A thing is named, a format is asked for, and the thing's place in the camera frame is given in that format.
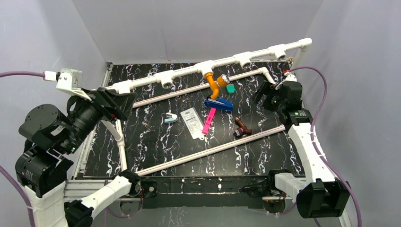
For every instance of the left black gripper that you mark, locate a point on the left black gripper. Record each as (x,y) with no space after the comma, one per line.
(121,102)

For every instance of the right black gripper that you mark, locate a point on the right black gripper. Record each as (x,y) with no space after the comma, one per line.
(263,89)

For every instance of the brown plastic faucet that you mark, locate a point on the brown plastic faucet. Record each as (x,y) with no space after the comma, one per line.
(242,128)

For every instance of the white PVC pipe frame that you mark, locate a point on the white PVC pipe frame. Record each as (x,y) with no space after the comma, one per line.
(149,141)

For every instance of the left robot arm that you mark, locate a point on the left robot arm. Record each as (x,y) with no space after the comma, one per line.
(50,137)

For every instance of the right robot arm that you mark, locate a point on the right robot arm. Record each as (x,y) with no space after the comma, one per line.
(322,194)

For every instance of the teal green eraser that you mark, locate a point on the teal green eraser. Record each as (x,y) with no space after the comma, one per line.
(230,88)

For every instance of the orange plastic faucet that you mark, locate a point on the orange plastic faucet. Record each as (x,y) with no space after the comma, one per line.
(215,85)

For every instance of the blue stapler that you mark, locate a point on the blue stapler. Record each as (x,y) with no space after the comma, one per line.
(219,103)

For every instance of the pink plastic clip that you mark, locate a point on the pink plastic clip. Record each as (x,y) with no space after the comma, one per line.
(208,121)

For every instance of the white barcode label tag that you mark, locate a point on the white barcode label tag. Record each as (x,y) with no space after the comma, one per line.
(193,123)

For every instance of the small white teal clip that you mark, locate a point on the small white teal clip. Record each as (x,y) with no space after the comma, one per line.
(170,118)

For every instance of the black front base bar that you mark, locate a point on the black front base bar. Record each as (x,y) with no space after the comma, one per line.
(211,191)

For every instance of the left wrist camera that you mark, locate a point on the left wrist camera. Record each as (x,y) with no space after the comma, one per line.
(68,81)

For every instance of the aluminium frame rail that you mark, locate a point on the aluminium frame rail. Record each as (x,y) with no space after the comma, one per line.
(76,189)

